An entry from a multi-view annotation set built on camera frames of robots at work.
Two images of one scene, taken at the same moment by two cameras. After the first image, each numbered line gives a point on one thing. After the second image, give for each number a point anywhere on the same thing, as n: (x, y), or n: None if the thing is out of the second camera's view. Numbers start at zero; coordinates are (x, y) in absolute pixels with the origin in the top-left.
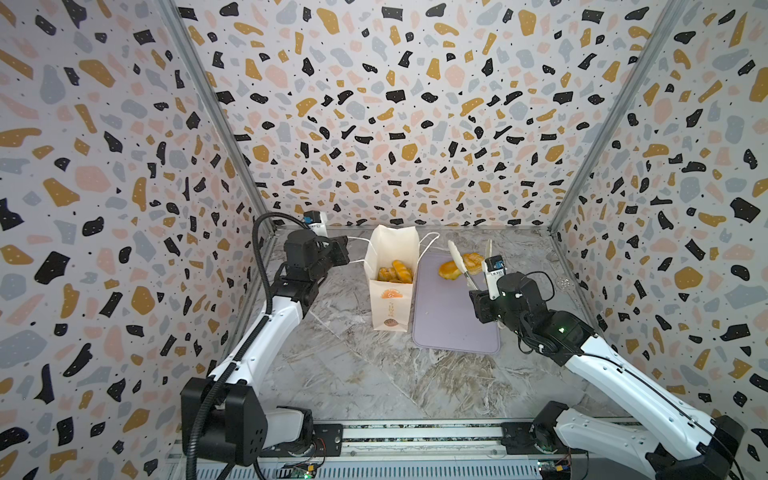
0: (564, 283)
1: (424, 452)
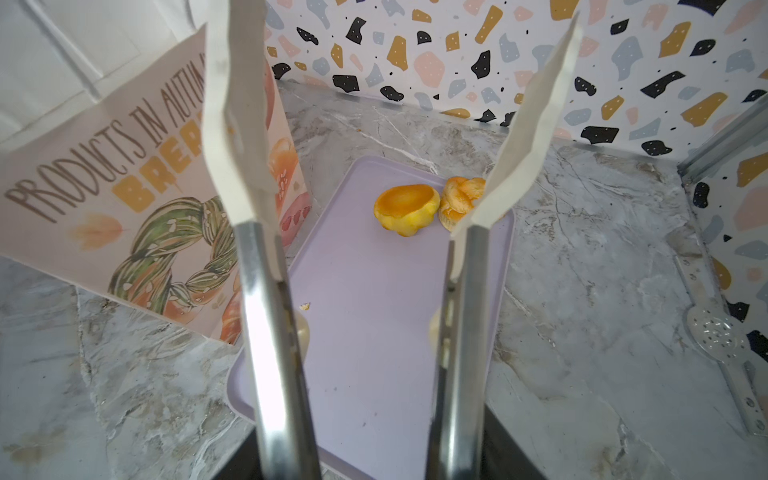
0: (717, 333)
1: None
